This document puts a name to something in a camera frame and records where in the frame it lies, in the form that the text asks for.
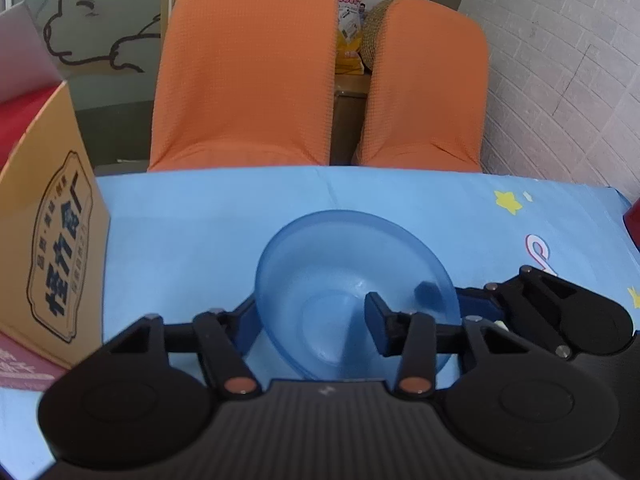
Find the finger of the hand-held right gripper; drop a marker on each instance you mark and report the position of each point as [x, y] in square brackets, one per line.
[475, 302]

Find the blue cartoon printed tablecloth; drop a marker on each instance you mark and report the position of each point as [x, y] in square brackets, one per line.
[200, 220]

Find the yellow printed bag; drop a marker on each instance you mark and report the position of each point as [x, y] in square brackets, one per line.
[347, 35]

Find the woven straw hat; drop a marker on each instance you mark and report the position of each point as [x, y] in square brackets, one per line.
[372, 35]

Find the blue translucent plastic bowl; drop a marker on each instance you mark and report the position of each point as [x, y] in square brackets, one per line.
[325, 260]

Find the red thermos jug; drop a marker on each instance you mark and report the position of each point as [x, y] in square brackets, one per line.
[634, 222]

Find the orange chair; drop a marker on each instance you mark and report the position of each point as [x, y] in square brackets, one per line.
[425, 85]
[240, 85]

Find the red and yellow cracker box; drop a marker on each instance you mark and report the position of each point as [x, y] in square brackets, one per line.
[50, 240]

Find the brown cardboard box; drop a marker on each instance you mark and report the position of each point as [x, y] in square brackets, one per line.
[347, 120]

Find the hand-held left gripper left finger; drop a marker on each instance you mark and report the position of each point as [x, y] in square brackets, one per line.
[247, 329]

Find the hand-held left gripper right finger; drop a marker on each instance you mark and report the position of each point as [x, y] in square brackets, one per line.
[380, 325]

